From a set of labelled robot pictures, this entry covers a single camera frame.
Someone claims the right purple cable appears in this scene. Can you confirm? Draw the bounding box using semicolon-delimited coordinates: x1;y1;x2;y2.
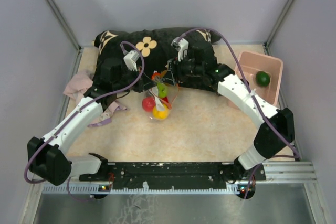
178;26;300;200

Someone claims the dark green toy lime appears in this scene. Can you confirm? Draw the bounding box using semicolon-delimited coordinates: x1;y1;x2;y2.
255;71;270;87

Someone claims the pink purple cloth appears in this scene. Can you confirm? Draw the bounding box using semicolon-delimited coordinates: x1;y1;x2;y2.
64;69;128;127

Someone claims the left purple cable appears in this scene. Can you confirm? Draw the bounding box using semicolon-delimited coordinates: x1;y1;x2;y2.
23;41;146;202

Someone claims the black floral pillow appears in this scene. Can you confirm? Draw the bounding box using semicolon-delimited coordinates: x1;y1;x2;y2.
94;27;220;91

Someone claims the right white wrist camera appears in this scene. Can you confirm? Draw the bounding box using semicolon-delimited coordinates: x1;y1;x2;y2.
171;37;189;61

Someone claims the pink plastic bin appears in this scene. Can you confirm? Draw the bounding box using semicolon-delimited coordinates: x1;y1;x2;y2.
238;51;284;106

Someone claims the light green toy fruit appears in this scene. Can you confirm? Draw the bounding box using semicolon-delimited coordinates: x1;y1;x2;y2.
157;83;167;99

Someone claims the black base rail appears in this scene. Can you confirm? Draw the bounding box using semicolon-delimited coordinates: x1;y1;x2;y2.
79;154;266;198

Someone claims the right aluminium corner post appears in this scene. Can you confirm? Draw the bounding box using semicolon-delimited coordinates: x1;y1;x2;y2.
264;0;295;50

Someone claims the brown toy fruit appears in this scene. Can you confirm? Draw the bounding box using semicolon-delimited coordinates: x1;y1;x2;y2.
160;69;169;78

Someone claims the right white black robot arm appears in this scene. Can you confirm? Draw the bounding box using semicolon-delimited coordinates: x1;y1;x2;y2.
163;46;294;180

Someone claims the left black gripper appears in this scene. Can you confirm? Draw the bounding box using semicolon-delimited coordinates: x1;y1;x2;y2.
113;65;157;93

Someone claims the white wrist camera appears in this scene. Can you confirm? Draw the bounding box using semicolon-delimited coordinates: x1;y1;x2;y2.
171;37;189;61
123;50;140;71

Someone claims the red toy apple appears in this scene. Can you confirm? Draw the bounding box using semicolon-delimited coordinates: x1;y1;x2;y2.
142;97;155;112

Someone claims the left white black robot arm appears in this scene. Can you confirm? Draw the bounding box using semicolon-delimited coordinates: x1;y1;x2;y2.
24;55;145;186

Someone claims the aluminium corner post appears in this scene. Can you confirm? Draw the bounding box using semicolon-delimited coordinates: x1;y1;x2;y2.
45;0;81;51
264;0;295;50

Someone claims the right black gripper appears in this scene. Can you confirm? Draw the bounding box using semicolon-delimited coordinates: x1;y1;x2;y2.
161;51;204;87

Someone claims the clear zip bag orange zipper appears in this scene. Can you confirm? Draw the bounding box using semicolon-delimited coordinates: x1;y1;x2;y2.
141;71;180;121

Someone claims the left aluminium corner post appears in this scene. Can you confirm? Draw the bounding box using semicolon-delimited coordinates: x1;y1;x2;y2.
45;0;81;51

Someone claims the yellow toy lemon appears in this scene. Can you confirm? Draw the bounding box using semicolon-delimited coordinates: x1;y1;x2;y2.
152;104;170;120

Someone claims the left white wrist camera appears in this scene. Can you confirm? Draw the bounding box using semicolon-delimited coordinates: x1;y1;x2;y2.
123;50;140;71

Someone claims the purple cable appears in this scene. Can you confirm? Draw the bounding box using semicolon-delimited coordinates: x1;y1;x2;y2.
178;26;300;200
23;41;146;202

